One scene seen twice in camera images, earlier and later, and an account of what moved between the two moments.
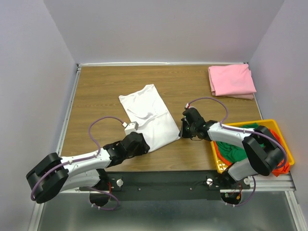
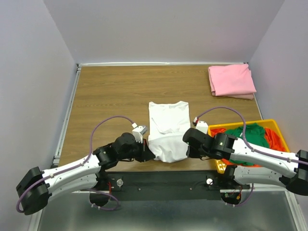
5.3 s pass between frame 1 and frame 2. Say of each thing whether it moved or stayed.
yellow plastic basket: stayed
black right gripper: moved
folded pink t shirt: stayed
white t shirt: moved
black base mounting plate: stayed
